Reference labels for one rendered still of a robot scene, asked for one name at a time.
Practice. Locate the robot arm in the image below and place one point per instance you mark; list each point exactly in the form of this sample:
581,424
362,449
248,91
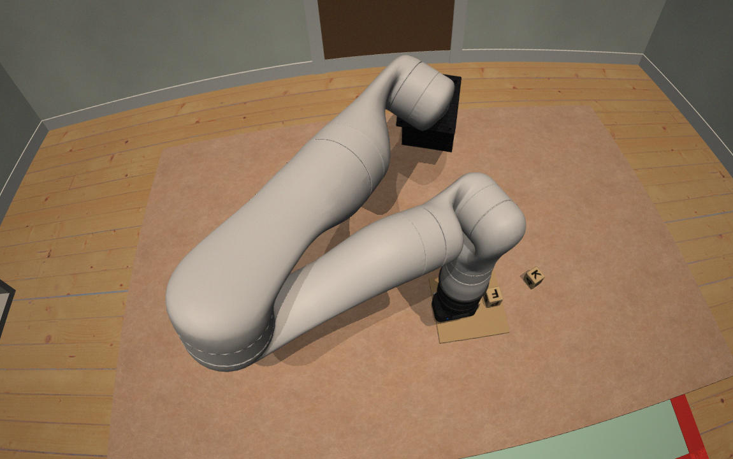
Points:
222,298

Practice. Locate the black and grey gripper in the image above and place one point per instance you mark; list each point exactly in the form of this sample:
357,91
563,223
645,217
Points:
454,296

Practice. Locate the tan flat mat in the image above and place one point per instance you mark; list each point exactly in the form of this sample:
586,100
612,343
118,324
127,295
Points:
484,323

